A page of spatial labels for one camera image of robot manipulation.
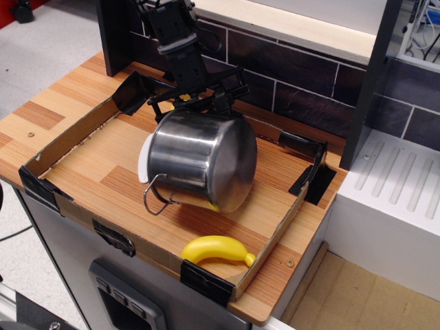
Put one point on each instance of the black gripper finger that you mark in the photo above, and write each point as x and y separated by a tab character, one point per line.
161	109
222	103

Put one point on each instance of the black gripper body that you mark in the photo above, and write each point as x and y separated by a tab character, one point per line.
196	86

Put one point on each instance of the stainless steel pot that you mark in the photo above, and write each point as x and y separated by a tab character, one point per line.
202	160

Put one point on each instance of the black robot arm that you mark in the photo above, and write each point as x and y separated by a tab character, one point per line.
174	24

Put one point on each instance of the cardboard fence with black tape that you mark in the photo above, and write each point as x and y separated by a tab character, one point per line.
89	173

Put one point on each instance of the yellow toy banana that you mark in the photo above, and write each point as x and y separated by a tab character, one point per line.
215	246

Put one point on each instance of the white drainboard sink unit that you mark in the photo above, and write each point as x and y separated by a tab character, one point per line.
386	213

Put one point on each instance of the grey oven control panel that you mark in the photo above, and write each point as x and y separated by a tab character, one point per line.
125	307

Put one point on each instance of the dark left shelf post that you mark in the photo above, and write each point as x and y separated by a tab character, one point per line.
113	21

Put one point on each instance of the dark shelf post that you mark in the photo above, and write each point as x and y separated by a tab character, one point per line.
387	46
113	21

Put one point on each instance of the dark right shelf post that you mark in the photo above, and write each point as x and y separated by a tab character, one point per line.
387	46

